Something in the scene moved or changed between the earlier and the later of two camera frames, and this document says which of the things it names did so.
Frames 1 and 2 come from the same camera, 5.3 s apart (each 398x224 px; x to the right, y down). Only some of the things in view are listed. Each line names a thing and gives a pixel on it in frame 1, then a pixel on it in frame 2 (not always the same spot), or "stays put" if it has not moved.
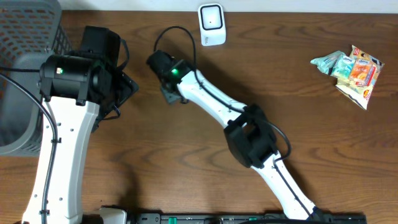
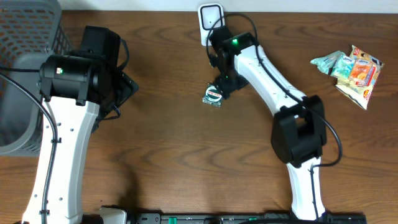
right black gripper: x=168 y=97 -> x=224 y=88
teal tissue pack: x=342 y=66 stays put
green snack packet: x=324 y=63 stays put
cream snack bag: x=360 y=94 stays put
